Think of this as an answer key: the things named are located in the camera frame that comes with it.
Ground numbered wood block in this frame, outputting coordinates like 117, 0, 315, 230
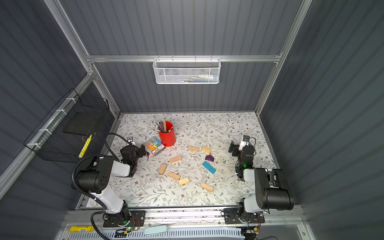
201, 183, 214, 192

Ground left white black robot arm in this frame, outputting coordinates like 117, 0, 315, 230
71, 145, 147, 227

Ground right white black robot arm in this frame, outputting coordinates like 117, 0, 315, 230
224, 141, 295, 224

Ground purple wood block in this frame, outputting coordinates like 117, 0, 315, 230
205, 155, 215, 162

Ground grooved wood block far right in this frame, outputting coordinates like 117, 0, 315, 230
202, 147, 212, 154

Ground grooved wood block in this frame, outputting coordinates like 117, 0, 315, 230
179, 177, 190, 186
202, 147, 212, 154

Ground teal wood block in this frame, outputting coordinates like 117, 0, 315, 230
202, 162, 217, 174

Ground grooved wood block near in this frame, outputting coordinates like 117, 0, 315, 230
179, 177, 190, 186

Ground highlighter pen pack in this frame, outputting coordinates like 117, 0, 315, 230
144, 137, 165, 156

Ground red pencil cup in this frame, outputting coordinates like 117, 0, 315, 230
159, 121, 176, 147

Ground coloured pencils in cup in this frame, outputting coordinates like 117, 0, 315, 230
156, 119, 173, 133

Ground yellow marker in black basket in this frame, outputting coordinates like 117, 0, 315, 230
78, 135, 93, 159

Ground light blue oval pad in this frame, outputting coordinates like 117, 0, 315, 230
144, 225, 168, 236

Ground pens in white basket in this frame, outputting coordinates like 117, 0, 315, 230
179, 74, 220, 84

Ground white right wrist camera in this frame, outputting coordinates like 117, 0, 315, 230
239, 135, 250, 151

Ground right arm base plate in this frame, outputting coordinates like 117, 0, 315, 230
221, 208, 265, 225

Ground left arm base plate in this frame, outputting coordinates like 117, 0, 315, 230
103, 211, 146, 228

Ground black wire wall basket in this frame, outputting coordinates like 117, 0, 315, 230
24, 91, 110, 163

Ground white wire mesh basket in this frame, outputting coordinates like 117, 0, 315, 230
153, 59, 222, 85

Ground yellow tube on front rail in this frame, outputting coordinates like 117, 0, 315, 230
70, 226, 94, 233

